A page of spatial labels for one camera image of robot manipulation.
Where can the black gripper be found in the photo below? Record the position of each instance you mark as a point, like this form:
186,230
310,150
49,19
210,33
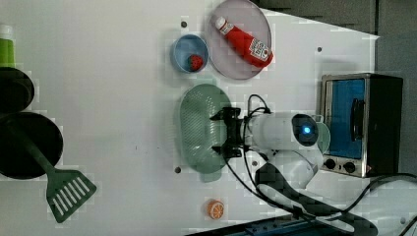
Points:
234,144

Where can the green plastic strainer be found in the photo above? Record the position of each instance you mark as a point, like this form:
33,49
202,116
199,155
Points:
198,133

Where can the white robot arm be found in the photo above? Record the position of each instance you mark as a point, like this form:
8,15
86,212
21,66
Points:
288,144

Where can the red toy strawberry in bowl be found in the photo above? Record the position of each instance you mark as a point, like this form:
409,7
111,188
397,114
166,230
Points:
195,62

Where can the toy orange half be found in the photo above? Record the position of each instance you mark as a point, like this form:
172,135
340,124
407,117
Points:
215,209

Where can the red ketchup bottle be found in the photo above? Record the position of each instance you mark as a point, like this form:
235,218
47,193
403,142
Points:
252,50

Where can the blue small bowl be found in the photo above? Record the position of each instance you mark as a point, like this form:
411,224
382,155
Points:
185,46

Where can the mint green mug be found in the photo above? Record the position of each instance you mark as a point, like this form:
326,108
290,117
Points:
323,141

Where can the grey round plate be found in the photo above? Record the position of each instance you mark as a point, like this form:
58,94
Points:
248,17

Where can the toaster oven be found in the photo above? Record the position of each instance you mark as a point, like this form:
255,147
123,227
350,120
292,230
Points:
363,115

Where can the dark green slotted spatula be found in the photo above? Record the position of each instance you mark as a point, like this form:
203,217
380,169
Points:
67,190

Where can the black round pan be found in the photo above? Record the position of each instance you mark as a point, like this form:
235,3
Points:
15,162

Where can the black cylinder pot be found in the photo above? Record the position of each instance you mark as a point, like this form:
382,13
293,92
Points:
16,90

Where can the green bottle white cap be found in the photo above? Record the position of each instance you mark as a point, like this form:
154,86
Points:
7,46

